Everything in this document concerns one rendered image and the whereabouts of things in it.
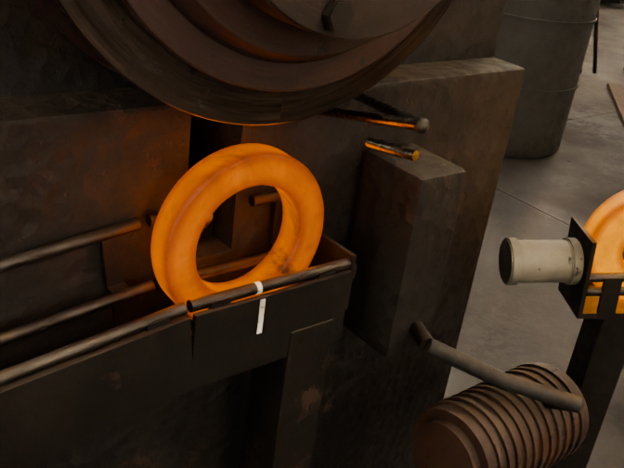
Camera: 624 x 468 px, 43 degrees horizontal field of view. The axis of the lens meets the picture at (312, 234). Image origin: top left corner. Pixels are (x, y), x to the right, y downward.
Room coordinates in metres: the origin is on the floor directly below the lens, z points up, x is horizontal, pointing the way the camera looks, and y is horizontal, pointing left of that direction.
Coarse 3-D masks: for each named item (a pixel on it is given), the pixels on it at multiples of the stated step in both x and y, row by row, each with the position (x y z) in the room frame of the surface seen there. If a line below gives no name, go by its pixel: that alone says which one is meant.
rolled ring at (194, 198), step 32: (224, 160) 0.67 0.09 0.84; (256, 160) 0.68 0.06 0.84; (288, 160) 0.71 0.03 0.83; (192, 192) 0.64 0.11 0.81; (224, 192) 0.66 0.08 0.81; (288, 192) 0.71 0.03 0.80; (320, 192) 0.74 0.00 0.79; (160, 224) 0.64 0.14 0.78; (192, 224) 0.64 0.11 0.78; (288, 224) 0.74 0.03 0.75; (320, 224) 0.74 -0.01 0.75; (160, 256) 0.63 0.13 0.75; (192, 256) 0.64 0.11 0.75; (288, 256) 0.72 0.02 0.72; (192, 288) 0.64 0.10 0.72; (224, 288) 0.69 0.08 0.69
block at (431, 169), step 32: (384, 160) 0.84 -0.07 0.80; (416, 160) 0.84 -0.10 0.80; (384, 192) 0.83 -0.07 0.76; (416, 192) 0.80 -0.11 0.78; (448, 192) 0.82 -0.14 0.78; (384, 224) 0.82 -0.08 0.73; (416, 224) 0.80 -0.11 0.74; (448, 224) 0.83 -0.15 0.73; (384, 256) 0.82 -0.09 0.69; (416, 256) 0.80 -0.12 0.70; (352, 288) 0.85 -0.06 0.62; (384, 288) 0.81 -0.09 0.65; (416, 288) 0.81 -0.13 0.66; (352, 320) 0.84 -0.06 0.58; (384, 320) 0.80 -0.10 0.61; (384, 352) 0.80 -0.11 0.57
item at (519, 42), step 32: (512, 0) 3.26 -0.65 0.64; (544, 0) 3.23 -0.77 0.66; (576, 0) 3.26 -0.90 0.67; (512, 32) 3.25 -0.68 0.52; (544, 32) 3.23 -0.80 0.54; (576, 32) 3.29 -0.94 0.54; (544, 64) 3.24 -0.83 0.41; (576, 64) 3.33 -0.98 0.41; (544, 96) 3.25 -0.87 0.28; (512, 128) 3.23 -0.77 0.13; (544, 128) 3.27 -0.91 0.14
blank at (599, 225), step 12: (612, 204) 0.91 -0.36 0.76; (600, 216) 0.90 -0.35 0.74; (612, 216) 0.89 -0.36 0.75; (588, 228) 0.91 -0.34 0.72; (600, 228) 0.89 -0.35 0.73; (612, 228) 0.89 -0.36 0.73; (600, 240) 0.89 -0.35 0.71; (612, 240) 0.89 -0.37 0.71; (600, 252) 0.89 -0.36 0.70; (612, 252) 0.89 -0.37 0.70; (600, 264) 0.89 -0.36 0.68; (612, 264) 0.89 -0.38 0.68
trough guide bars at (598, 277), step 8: (600, 272) 0.88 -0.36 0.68; (608, 272) 0.88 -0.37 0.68; (616, 272) 0.88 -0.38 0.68; (592, 280) 0.87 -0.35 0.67; (600, 280) 0.87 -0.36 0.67; (608, 280) 0.87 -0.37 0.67; (616, 280) 0.87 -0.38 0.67; (592, 288) 0.88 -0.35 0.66; (600, 288) 0.88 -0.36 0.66; (608, 288) 0.87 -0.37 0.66; (616, 288) 0.87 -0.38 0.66; (600, 296) 0.88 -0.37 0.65; (608, 296) 0.87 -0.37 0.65; (616, 296) 0.87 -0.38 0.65; (600, 304) 0.87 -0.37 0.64; (608, 304) 0.87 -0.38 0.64; (616, 304) 0.87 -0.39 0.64; (600, 312) 0.87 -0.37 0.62; (608, 312) 0.87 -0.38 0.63
